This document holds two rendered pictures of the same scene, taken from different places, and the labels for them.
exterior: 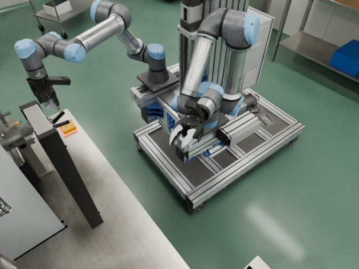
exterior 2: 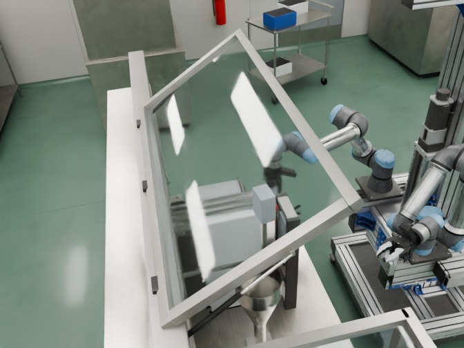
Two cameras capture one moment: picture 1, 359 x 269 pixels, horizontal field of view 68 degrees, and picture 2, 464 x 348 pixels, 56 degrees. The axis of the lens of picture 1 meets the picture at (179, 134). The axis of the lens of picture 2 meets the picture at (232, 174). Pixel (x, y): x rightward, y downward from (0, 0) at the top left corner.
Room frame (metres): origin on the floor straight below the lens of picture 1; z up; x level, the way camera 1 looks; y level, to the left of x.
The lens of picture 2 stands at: (-0.66, -0.02, 2.56)
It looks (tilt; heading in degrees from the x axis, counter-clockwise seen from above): 38 degrees down; 28
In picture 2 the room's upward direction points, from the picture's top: 4 degrees counter-clockwise
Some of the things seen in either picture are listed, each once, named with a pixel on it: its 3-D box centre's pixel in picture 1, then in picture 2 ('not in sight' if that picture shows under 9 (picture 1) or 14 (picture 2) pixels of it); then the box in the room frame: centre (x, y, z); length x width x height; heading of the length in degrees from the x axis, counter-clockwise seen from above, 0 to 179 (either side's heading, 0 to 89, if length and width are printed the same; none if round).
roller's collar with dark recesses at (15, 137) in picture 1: (11, 137); not in sight; (0.54, 0.51, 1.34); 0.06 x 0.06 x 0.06; 38
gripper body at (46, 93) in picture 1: (42, 87); not in sight; (0.98, 0.62, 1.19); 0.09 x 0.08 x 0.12; 128
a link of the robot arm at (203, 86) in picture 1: (206, 95); (429, 221); (1.15, -0.15, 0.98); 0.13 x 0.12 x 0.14; 61
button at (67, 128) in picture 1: (68, 127); not in sight; (0.99, 0.59, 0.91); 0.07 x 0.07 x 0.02; 38
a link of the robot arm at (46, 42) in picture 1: (51, 45); not in sight; (1.06, 0.55, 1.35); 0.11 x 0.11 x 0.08; 61
